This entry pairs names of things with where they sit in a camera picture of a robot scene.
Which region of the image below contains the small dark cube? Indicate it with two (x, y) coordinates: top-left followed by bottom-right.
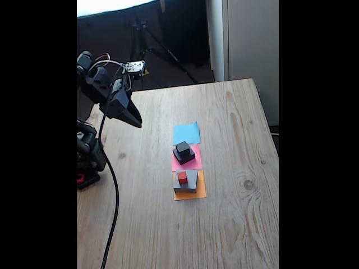
(176, 141), (190, 157)

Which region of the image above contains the large grey block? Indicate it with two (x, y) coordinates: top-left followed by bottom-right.
(173, 169), (199, 194)

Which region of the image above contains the blue paper sheet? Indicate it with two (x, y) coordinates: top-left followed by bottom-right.
(173, 121), (202, 146)

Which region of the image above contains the tall black tripod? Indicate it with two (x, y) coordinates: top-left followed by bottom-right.
(125, 16), (200, 92)

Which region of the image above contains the medium dark block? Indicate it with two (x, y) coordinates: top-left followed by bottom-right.
(172, 147), (196, 165)

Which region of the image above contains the pink paper sheet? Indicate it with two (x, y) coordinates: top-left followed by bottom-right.
(171, 144), (203, 172)

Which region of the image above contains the bright white light panel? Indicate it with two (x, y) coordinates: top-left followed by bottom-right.
(77, 0), (158, 18)

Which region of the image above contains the orange paper sheet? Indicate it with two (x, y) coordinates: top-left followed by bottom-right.
(173, 169), (207, 202)

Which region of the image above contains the white cabinet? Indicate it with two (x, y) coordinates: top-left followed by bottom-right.
(205, 0), (279, 127)

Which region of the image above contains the small wrist camera board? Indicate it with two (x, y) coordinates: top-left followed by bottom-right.
(125, 60), (147, 76)

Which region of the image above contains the black camera cable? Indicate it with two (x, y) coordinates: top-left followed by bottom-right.
(98, 64), (126, 269)

